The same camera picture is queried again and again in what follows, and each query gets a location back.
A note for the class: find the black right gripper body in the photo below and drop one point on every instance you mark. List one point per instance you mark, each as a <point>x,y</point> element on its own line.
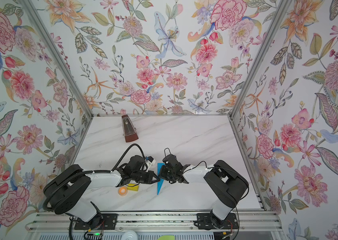
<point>165,174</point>

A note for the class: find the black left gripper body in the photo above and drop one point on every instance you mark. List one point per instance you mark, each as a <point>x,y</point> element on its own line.
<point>142,177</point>

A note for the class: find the blue square paper sheet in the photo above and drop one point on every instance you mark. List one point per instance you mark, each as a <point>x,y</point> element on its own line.
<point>160,183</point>

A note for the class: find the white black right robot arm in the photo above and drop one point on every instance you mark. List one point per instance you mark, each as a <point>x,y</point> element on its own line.
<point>227,184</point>

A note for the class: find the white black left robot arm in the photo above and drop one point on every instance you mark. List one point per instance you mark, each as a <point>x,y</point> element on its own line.
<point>64,195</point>

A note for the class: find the yellow block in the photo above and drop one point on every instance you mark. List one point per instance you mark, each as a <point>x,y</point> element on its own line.
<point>134,188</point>

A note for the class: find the orange tape roll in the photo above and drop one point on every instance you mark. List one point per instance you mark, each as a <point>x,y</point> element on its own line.
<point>123,191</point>

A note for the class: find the brown wooden metronome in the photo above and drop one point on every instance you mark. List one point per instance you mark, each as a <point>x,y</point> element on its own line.
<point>129,130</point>

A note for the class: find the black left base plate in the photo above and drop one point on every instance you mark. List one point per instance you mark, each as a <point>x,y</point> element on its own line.
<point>99,222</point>

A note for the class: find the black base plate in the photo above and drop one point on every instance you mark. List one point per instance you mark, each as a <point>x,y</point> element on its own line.
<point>207,221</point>
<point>99,222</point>

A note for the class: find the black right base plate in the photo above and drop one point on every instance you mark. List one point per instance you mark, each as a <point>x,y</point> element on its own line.
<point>207,221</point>

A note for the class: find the aluminium front rail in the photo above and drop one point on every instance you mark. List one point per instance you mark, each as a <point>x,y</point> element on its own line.
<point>167,221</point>

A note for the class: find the right back aluminium corner post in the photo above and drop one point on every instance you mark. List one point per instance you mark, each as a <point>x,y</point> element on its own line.
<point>258,60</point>

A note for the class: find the aluminium corner post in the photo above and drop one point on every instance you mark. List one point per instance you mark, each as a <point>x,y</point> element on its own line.
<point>45,36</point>
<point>258,60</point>

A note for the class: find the left back aluminium corner post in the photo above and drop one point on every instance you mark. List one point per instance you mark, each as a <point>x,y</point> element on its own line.
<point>45,36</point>

